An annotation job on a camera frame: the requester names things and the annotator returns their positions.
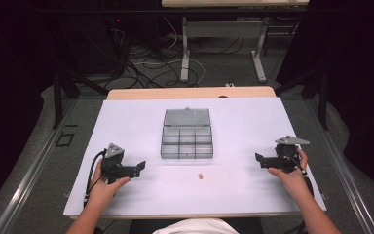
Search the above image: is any white board sheet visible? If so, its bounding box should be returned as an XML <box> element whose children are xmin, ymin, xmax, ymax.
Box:
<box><xmin>62</xmin><ymin>97</ymin><xmax>327</xmax><ymax>219</ymax></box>

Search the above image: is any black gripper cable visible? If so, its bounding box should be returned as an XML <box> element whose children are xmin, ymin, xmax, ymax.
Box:
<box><xmin>284</xmin><ymin>149</ymin><xmax>316</xmax><ymax>197</ymax></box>
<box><xmin>83</xmin><ymin>148</ymin><xmax>108</xmax><ymax>209</ymax></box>

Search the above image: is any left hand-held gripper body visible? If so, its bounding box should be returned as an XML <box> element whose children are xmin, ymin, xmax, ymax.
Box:
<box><xmin>100</xmin><ymin>142</ymin><xmax>131</xmax><ymax>185</ymax></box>

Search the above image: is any dark computer tower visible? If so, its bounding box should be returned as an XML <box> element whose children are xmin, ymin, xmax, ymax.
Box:
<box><xmin>101</xmin><ymin>15</ymin><xmax>129</xmax><ymax>77</ymax></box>

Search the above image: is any aluminium floor rail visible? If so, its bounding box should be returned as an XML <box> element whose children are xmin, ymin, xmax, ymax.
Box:
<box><xmin>303</xmin><ymin>98</ymin><xmax>374</xmax><ymax>234</ymax></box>
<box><xmin>0</xmin><ymin>97</ymin><xmax>79</xmax><ymax>234</ymax></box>

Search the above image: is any person's white shirt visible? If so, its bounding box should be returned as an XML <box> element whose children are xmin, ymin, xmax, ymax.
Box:
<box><xmin>152</xmin><ymin>217</ymin><xmax>241</xmax><ymax>234</ymax></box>

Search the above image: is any white metal-legged desk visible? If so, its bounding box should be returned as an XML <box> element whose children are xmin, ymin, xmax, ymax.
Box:
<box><xmin>161</xmin><ymin>0</ymin><xmax>311</xmax><ymax>84</ymax></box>

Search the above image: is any white floor cable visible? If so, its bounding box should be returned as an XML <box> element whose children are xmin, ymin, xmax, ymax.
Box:
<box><xmin>132</xmin><ymin>16</ymin><xmax>206</xmax><ymax>86</ymax></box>

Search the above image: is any person's right hand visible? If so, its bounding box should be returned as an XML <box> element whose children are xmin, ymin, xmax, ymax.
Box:
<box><xmin>267</xmin><ymin>148</ymin><xmax>310</xmax><ymax>196</ymax></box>

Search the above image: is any black metal stand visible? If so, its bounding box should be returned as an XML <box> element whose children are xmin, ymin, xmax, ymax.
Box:
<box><xmin>273</xmin><ymin>66</ymin><xmax>331</xmax><ymax>132</ymax></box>
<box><xmin>51</xmin><ymin>62</ymin><xmax>110</xmax><ymax>130</ymax></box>

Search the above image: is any black floor cable bundle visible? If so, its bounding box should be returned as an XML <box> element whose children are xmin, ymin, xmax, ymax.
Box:
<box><xmin>108</xmin><ymin>27</ymin><xmax>251</xmax><ymax>90</ymax></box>

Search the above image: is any clear plastic compartment box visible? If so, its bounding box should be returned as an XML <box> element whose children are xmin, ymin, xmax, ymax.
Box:
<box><xmin>160</xmin><ymin>106</ymin><xmax>214</xmax><ymax>160</ymax></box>

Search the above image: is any wooden table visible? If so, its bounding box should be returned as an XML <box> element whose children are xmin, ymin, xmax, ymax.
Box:
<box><xmin>65</xmin><ymin>85</ymin><xmax>326</xmax><ymax>220</ymax></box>

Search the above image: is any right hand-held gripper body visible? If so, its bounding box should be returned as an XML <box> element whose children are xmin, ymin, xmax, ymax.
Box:
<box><xmin>274</xmin><ymin>135</ymin><xmax>311</xmax><ymax>174</ymax></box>

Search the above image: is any person's left hand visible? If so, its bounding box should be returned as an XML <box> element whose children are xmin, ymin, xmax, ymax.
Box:
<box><xmin>88</xmin><ymin>158</ymin><xmax>131</xmax><ymax>209</ymax></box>

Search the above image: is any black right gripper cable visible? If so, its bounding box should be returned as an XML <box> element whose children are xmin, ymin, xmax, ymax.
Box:
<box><xmin>284</xmin><ymin>149</ymin><xmax>316</xmax><ymax>197</ymax></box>

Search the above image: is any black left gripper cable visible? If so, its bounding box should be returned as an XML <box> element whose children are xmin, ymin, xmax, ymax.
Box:
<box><xmin>83</xmin><ymin>148</ymin><xmax>108</xmax><ymax>209</ymax></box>

